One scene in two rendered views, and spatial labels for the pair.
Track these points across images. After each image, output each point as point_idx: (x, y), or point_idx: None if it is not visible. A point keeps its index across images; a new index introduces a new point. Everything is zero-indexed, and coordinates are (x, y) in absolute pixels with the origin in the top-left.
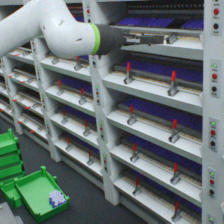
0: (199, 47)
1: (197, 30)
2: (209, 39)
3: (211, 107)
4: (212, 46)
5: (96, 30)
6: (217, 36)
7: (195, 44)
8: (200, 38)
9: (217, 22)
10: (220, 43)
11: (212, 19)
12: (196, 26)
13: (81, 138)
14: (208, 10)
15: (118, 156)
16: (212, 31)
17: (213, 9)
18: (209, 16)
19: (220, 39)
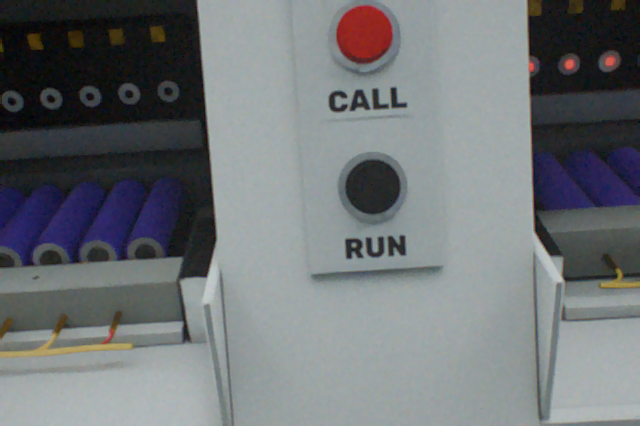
0: (160, 417)
1: (18, 265)
2: (298, 328)
3: None
4: (341, 388)
5: None
6: (387, 287)
7: (90, 396)
8: (206, 329)
9: (380, 147)
10: (434, 346)
11: (315, 122)
12: (2, 235)
13: None
14: (251, 34)
15: None
16: (333, 238)
17: (325, 17)
18: (269, 90)
19: (431, 307)
